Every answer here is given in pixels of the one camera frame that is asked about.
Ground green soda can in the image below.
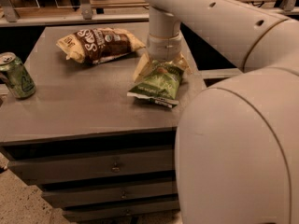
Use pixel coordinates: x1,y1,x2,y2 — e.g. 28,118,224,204
0,52,36,99

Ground top cabinet drawer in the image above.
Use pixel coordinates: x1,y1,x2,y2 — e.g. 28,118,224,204
8,147,174,185

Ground middle cabinet drawer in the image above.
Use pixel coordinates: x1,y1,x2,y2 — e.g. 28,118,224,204
42,178,178,208

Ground brown and yellow chip bag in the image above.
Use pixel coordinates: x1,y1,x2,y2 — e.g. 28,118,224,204
56,28,145,65

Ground metal railing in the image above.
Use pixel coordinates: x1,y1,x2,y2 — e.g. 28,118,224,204
0,0,297,27

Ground cabinet drawer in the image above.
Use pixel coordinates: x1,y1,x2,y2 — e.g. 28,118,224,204
63,198,179,222
8,147,174,185
42,178,178,208

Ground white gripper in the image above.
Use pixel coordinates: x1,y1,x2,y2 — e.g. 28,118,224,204
133,34,192,82

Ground bottom cabinet drawer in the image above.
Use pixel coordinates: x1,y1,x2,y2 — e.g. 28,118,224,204
63,198,179,222

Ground grey drawer cabinet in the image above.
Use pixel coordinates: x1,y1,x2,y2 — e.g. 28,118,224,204
0,26,203,211

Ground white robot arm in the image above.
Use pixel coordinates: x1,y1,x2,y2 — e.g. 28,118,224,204
145,0,299,224

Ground green jalapeno chip bag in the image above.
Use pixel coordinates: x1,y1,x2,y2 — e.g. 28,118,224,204
127,60,184,108

